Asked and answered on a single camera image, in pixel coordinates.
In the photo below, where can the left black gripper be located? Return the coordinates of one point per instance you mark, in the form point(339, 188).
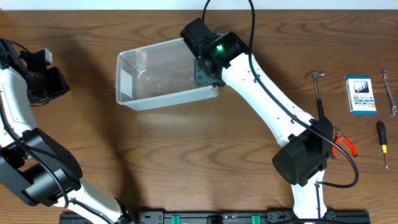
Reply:
point(58, 83)

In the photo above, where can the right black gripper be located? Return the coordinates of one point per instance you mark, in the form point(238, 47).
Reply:
point(201, 78)

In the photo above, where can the clear plastic container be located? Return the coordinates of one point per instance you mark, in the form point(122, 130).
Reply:
point(159, 75)

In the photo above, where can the small claw hammer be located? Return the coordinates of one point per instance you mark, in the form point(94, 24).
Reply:
point(316, 75)

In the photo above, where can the red handled pliers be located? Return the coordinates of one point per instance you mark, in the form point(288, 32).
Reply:
point(340, 136)

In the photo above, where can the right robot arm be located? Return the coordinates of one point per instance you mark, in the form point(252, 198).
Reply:
point(302, 158)

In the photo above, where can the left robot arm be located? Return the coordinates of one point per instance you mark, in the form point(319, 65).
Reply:
point(34, 166)

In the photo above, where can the blue white cardboard box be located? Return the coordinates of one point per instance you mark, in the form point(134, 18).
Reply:
point(360, 95)

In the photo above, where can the black yellow screwdriver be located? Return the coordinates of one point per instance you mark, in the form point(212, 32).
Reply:
point(381, 130)

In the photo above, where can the silver double-ended wrench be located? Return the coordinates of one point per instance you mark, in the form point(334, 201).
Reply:
point(389, 92)

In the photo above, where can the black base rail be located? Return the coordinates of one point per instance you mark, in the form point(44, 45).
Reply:
point(282, 216)

